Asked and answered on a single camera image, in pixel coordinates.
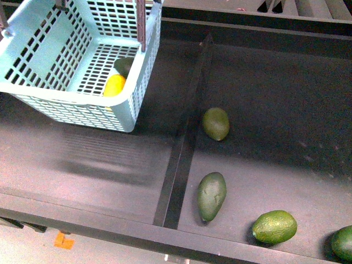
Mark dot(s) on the green avocado at edge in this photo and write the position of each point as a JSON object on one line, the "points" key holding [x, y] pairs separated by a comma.
{"points": [[341, 243]]}

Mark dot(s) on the olive avocado top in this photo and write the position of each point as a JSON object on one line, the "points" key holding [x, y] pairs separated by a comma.
{"points": [[215, 123]]}

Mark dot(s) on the yellow mango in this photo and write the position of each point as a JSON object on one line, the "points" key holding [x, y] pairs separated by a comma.
{"points": [[114, 85]]}

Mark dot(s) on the dark green avocado middle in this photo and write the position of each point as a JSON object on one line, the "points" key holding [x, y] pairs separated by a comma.
{"points": [[211, 194]]}

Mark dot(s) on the dark wooden shelf unit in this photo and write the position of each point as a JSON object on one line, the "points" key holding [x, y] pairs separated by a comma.
{"points": [[284, 82]]}

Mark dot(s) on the light blue plastic basket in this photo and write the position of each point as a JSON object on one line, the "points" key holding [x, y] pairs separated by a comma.
{"points": [[58, 59]]}

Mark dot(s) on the brown basket handle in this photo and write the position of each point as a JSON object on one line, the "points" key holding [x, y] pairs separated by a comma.
{"points": [[141, 23]]}

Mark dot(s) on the bright green avocado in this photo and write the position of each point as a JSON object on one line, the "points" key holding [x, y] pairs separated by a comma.
{"points": [[274, 227]]}

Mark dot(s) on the orange floor tape marker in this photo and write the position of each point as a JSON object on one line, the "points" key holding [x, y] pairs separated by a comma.
{"points": [[62, 242]]}

